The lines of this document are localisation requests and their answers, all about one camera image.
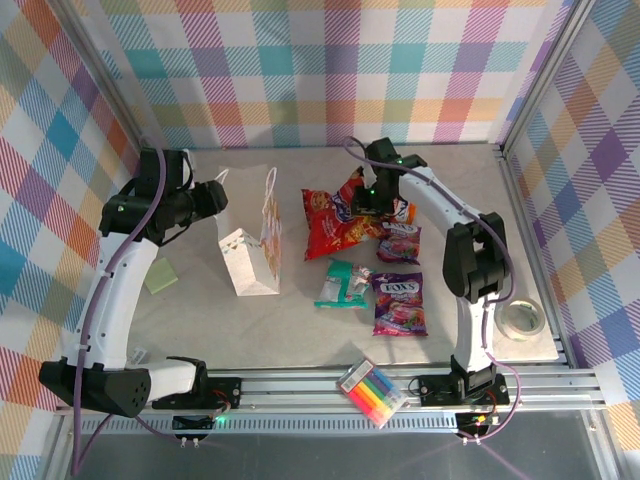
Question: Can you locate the green sticky note pad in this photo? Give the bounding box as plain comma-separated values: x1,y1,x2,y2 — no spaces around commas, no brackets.
144,257,179,295

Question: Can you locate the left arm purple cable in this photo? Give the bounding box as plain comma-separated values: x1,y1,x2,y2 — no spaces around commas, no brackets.
71,134,221,476

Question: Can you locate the left aluminium frame post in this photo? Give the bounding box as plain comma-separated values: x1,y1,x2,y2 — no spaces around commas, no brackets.
49,0,154,161

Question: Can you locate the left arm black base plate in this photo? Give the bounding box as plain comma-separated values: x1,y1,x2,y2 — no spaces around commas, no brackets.
151,377,243,411

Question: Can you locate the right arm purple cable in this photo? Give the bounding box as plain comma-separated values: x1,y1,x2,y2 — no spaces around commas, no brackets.
343,135,526,444

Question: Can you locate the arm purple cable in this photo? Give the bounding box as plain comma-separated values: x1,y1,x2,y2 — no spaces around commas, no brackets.
343,135,526,444
71,134,221,476

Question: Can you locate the aluminium frame post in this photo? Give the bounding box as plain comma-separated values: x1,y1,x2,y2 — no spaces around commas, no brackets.
49,0,154,161
497,0,599,154

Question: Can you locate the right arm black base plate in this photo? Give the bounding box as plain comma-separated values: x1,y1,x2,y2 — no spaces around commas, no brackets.
417,374,510,407

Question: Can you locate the orange fruits candy bag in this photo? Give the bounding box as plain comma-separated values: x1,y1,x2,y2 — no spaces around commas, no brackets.
392,199,417,225

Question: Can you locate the red cookie snack bag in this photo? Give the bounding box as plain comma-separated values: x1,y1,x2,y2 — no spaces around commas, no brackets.
300,167,396,262

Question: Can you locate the aluminium mounting rail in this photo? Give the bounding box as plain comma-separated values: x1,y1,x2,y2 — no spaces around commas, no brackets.
54,369,609,416

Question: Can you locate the right aluminium frame post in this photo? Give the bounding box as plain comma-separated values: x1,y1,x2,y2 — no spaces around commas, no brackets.
497,0,599,154

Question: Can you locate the animal print paper bag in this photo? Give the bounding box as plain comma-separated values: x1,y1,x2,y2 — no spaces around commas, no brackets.
214,167,284,299

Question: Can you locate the small purple berries candy bag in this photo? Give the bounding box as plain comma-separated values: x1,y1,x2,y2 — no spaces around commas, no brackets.
375,222,423,265

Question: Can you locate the right aluminium side rail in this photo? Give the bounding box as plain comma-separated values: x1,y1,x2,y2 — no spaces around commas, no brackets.
497,147,574,366

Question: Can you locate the teal striped candy bag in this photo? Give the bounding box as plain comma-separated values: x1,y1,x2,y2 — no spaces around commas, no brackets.
313,258,375,310

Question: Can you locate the right controller board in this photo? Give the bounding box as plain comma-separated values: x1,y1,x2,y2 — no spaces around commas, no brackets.
457,412,501,432

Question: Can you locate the large purple berries candy bag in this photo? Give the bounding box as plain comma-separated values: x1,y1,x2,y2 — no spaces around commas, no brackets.
370,272,430,338

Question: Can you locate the left controller board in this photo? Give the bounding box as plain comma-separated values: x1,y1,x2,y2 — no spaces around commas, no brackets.
172,413,222,434

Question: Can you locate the clear tape roll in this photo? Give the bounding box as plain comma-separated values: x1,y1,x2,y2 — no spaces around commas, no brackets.
497,298,545,342

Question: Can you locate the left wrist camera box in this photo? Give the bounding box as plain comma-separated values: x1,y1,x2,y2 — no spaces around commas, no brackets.
180,149,196,190

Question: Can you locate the controller board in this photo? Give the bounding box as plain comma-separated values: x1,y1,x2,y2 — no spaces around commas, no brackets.
172,413,222,434
457,412,501,432

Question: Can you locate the perforated metal cable duct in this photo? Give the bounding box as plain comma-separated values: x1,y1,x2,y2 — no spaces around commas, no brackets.
79,417,461,436

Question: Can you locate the pack of coloured markers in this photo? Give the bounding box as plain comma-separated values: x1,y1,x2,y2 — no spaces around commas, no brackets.
335,357,406,430

